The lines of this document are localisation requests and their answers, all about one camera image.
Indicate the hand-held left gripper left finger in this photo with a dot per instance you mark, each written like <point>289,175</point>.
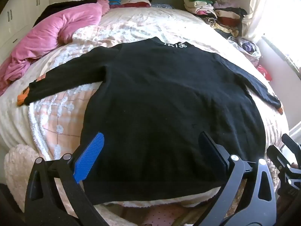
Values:
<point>90,155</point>

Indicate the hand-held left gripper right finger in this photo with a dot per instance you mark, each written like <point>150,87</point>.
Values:
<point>212,153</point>

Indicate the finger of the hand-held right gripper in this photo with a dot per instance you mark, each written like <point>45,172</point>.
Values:
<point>291,143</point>
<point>277,157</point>

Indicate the black sweater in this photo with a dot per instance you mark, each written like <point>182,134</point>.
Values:
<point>164,98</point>

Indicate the stack of folded clothes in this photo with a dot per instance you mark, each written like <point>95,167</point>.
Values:
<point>221,14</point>

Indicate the red plastic bag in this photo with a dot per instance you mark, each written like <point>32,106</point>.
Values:
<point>264,73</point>

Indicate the pink dotted cloth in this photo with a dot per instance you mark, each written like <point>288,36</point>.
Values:
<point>162,214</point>

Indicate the floral laundry basket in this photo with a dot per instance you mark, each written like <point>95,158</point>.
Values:
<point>249,49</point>

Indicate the window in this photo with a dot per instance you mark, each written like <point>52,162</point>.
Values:
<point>287,28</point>

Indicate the pink quilt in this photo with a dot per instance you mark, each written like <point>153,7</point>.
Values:
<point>47,37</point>

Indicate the peach patterned bed blanket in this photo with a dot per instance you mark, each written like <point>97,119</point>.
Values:
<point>141,28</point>

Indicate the cream curtain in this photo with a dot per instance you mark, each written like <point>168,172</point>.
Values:
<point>258,9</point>

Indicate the black garment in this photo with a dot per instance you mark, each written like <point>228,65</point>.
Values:
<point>61,7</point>

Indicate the blue patterned cloth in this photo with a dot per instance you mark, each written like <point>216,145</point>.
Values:
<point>162,5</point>

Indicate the red and cream folded blanket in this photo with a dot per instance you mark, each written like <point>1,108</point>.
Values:
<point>136,4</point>

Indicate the cream wardrobe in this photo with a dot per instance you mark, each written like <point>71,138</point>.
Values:
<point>14,16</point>

